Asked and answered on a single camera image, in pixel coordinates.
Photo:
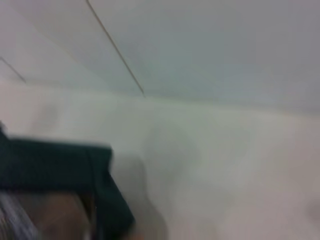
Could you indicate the dark teal zipper bag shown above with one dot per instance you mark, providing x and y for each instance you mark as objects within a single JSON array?
[{"x": 50, "y": 165}]

